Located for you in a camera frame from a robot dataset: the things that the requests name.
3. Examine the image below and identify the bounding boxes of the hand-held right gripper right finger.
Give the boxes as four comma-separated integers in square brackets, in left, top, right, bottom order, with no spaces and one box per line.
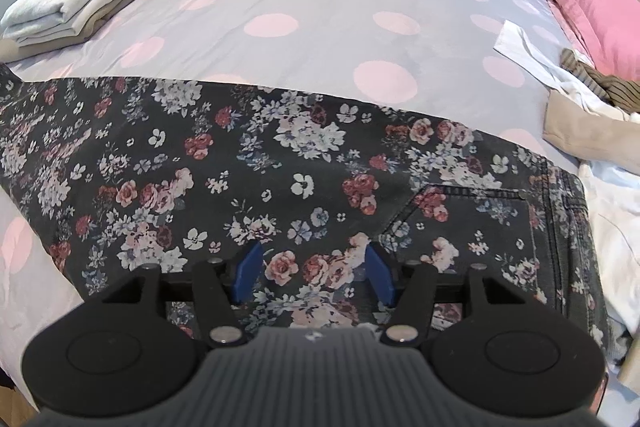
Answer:
[364,244,509,349]

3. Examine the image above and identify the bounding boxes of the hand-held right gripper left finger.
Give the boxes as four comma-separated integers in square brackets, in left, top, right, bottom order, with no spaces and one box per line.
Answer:
[102,241,265,349]

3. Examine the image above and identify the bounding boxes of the dark floral pants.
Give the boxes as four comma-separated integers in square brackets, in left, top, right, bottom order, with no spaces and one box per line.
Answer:
[0,62,615,358]

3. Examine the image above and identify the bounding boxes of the white shirt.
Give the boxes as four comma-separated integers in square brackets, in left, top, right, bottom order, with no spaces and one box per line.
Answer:
[492,20,640,124]

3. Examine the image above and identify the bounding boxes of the brown striped garment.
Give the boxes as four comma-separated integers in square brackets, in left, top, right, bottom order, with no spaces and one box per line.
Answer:
[560,48,640,112]

